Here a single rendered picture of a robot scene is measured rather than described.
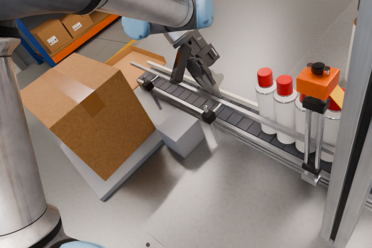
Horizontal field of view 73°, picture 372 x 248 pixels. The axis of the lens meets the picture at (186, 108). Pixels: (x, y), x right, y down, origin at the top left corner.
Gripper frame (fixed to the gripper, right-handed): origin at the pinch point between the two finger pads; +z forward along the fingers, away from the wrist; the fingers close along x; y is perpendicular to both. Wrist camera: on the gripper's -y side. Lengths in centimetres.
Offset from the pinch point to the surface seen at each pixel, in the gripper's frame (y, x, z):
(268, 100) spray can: -1.3, -21.8, 3.1
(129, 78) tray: -4, 53, -19
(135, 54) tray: 11, 66, -26
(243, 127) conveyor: -2.9, -7.7, 10.7
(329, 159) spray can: -1.7, -28.8, 20.9
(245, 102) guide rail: 3.3, -6.5, 6.2
